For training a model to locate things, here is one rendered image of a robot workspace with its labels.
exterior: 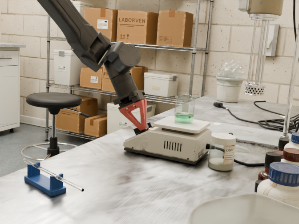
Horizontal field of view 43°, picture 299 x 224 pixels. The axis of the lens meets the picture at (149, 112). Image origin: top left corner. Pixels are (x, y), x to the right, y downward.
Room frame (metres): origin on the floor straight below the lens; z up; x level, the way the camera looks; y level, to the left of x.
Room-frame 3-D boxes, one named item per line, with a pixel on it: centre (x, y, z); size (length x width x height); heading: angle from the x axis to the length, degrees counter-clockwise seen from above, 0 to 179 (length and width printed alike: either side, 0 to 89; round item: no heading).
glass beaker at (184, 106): (0.94, -0.09, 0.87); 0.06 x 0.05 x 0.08; 19
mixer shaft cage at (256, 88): (1.21, -0.33, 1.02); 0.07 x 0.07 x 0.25
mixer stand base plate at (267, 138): (1.21, -0.33, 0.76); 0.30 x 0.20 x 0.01; 67
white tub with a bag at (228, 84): (1.96, -0.40, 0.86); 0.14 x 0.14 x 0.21
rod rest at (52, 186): (0.68, 0.19, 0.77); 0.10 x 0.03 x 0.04; 48
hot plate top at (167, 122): (0.95, -0.09, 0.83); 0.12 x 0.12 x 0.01; 66
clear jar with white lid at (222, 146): (0.87, -0.18, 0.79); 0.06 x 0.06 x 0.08
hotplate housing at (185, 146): (0.96, -0.06, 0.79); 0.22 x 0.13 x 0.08; 66
